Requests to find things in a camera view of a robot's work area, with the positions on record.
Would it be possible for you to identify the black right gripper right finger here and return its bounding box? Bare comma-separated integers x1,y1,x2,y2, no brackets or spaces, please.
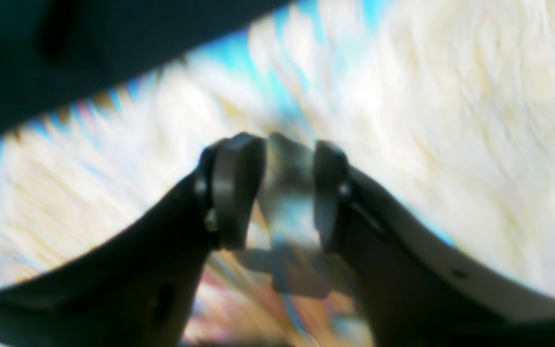
313,141,555,347

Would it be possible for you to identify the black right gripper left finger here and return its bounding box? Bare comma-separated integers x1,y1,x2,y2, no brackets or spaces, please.
0,133,266,347

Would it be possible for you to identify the dark navy T-shirt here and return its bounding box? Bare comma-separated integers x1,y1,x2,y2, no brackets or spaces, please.
0,0,286,135

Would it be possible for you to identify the colourful patterned tablecloth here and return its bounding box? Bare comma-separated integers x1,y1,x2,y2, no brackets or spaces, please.
0,0,555,347

